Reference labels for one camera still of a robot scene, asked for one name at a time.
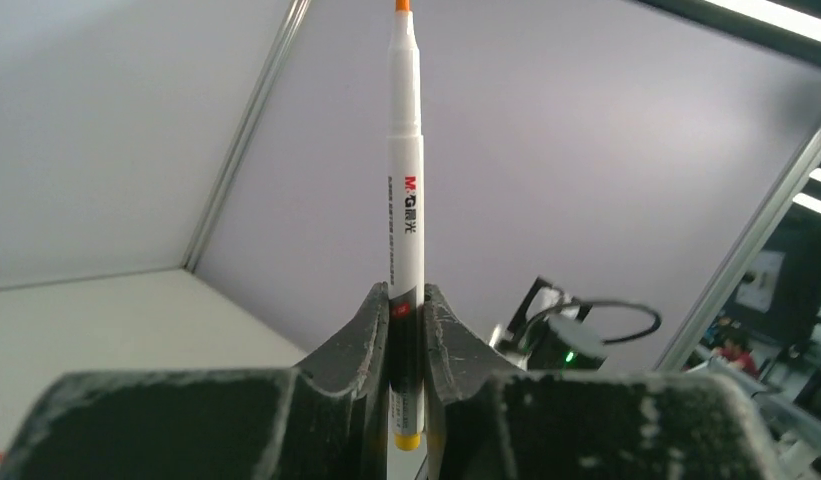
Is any aluminium frame back rail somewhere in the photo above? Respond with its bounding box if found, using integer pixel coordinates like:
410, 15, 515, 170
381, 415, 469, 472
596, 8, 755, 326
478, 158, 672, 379
0, 267, 184, 293

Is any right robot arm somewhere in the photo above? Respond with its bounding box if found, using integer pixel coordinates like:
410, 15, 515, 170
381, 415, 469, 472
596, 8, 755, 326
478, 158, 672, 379
488, 277, 608, 371

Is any aluminium frame left post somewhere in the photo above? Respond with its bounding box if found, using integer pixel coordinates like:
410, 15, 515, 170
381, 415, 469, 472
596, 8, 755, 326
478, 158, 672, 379
181, 0, 311, 273

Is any white marker orange tip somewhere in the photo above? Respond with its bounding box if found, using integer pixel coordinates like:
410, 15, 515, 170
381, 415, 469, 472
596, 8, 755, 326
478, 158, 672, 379
387, 1, 425, 451

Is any aluminium frame right post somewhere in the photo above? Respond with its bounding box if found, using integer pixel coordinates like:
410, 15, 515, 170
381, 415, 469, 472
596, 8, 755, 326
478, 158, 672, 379
654, 121, 821, 372

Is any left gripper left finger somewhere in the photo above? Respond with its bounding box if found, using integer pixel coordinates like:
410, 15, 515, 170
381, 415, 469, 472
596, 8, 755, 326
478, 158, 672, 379
0, 283, 389, 479

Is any ceiling light strip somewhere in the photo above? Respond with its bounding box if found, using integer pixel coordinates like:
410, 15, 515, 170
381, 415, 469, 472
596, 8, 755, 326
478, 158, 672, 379
707, 0, 821, 43

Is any right camera cable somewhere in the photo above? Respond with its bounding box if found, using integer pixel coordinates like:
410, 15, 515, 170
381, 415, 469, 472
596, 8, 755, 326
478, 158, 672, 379
515, 299, 664, 349

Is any aluminium frame post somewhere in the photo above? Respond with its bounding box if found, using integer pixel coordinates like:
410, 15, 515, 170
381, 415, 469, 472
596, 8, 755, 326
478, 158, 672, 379
181, 0, 311, 273
654, 121, 821, 372

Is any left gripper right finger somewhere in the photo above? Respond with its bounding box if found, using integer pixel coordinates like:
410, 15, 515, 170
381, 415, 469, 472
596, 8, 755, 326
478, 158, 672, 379
424, 284, 785, 479

